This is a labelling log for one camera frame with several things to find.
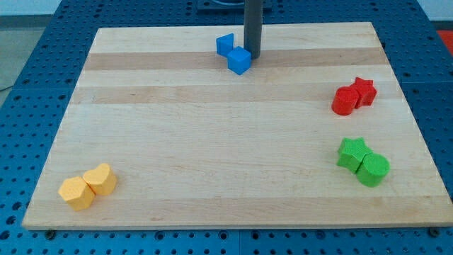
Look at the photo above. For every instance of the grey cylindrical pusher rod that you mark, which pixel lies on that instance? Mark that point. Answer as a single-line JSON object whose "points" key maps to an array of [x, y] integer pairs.
{"points": [[252, 27]]}

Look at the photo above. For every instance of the green star block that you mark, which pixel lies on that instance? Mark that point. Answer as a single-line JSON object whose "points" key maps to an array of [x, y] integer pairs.
{"points": [[351, 153]]}

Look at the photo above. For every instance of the red star block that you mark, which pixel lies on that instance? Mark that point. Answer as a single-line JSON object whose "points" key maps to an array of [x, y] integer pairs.
{"points": [[366, 91]]}

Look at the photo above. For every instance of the yellow heart block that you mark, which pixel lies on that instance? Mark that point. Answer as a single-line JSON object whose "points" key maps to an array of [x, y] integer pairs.
{"points": [[102, 180]]}

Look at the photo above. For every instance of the blue triangle block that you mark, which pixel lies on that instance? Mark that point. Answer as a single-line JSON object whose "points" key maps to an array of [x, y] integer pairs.
{"points": [[225, 44]]}

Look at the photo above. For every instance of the green cylinder block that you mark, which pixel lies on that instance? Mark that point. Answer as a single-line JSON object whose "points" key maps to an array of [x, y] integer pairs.
{"points": [[373, 170]]}

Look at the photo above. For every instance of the light wooden board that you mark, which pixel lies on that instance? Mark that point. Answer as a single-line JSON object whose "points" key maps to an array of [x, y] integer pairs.
{"points": [[196, 146]]}

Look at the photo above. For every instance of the blue cube block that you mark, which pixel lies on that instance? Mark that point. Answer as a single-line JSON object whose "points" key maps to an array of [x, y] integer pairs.
{"points": [[238, 60]]}

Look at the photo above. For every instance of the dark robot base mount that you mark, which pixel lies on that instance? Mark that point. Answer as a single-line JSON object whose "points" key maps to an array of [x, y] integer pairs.
{"points": [[219, 6]]}

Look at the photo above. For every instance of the yellow hexagon block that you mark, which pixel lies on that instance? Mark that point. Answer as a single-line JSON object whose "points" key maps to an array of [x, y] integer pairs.
{"points": [[76, 193]]}

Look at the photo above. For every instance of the red cylinder block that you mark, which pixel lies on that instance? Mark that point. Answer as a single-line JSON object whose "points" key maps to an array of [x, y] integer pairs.
{"points": [[345, 100]]}

